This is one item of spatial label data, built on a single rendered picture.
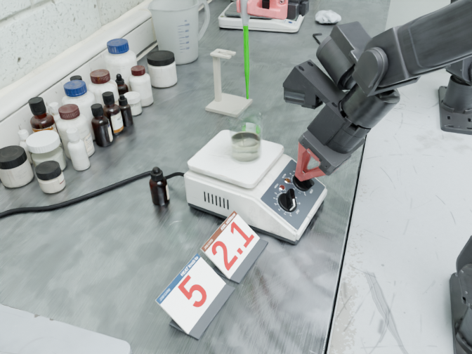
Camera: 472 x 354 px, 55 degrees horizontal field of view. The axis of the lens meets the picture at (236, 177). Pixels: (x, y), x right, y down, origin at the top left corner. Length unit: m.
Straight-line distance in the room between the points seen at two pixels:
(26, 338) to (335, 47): 0.54
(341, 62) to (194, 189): 0.29
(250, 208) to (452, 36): 0.36
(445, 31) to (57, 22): 0.83
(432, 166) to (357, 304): 0.36
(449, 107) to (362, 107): 0.50
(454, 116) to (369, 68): 0.54
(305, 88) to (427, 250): 0.30
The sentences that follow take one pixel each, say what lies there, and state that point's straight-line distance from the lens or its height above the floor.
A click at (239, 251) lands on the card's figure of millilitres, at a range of 0.67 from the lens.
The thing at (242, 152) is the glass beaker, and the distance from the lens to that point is 0.69.
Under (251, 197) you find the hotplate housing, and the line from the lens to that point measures 0.67.
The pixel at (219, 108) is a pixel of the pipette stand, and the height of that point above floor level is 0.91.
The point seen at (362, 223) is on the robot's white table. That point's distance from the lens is 0.75.
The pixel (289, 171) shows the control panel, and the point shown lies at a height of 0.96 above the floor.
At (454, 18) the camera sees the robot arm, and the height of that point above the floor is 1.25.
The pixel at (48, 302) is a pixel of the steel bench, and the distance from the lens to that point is 0.68.
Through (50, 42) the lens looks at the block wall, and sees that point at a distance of 1.10.
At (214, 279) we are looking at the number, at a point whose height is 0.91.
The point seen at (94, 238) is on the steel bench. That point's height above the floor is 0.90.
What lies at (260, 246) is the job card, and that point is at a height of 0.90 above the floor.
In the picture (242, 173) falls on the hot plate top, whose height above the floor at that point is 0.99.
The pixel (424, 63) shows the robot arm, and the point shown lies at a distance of 0.52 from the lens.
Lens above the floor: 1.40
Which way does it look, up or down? 37 degrees down
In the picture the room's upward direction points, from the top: 2 degrees counter-clockwise
